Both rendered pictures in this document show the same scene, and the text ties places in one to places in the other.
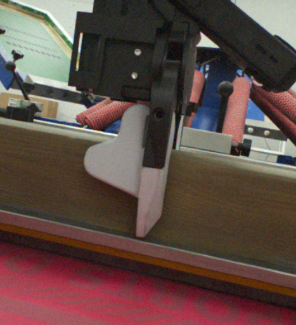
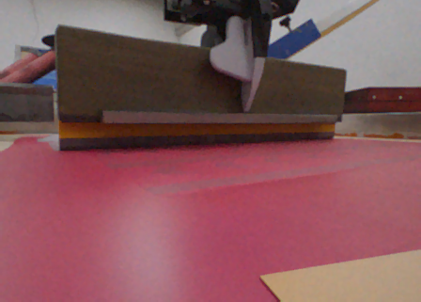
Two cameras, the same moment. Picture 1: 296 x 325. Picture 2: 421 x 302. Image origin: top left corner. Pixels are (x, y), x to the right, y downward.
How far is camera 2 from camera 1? 0.27 m
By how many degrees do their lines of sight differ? 41
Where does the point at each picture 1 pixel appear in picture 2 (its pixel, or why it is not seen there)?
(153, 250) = (254, 119)
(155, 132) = (264, 30)
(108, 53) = not seen: outside the picture
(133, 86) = (233, 1)
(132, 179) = (243, 69)
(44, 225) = (183, 117)
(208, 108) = not seen: hidden behind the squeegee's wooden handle
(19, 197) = (148, 102)
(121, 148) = (233, 47)
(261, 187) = (292, 70)
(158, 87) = not seen: outside the picture
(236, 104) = not seen: hidden behind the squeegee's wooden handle
